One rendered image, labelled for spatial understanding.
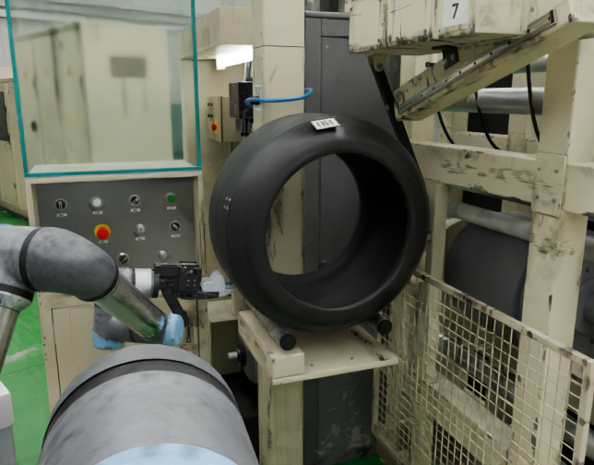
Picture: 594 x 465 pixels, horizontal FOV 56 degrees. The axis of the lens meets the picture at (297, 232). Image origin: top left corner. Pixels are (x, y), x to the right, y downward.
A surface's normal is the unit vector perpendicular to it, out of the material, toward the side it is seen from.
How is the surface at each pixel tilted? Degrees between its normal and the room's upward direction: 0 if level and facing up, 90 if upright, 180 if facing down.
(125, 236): 90
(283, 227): 90
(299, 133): 47
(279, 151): 54
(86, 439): 27
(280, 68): 90
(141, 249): 90
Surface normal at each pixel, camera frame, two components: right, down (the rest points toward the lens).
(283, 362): 0.34, 0.22
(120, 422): -0.21, -0.94
